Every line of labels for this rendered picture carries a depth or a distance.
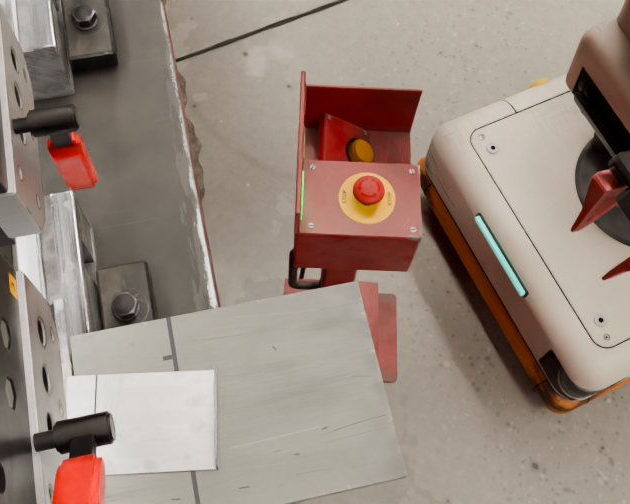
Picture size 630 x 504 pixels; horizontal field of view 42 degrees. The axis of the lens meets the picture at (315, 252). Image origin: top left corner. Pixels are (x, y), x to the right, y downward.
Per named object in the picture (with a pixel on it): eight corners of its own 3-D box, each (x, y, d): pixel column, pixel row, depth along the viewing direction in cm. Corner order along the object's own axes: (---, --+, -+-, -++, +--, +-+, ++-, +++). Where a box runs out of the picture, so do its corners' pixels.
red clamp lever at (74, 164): (105, 190, 60) (75, 121, 51) (49, 199, 60) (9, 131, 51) (102, 168, 61) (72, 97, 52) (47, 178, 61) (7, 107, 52)
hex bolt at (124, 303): (141, 317, 83) (139, 313, 81) (114, 323, 82) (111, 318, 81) (137, 293, 83) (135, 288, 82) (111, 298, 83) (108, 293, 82)
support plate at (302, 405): (405, 478, 69) (407, 476, 68) (95, 547, 66) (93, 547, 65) (356, 284, 76) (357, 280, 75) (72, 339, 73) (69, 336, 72)
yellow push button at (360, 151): (364, 173, 113) (374, 167, 112) (343, 165, 111) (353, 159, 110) (364, 149, 115) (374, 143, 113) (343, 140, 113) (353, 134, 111)
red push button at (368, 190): (382, 215, 103) (385, 202, 99) (350, 213, 102) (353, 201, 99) (382, 186, 104) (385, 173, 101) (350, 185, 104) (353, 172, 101)
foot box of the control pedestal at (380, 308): (396, 383, 173) (405, 369, 162) (280, 379, 173) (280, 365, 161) (395, 295, 181) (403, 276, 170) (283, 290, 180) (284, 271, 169)
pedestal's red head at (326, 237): (408, 272, 112) (431, 219, 95) (292, 268, 111) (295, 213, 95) (405, 146, 120) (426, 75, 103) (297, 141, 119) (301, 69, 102)
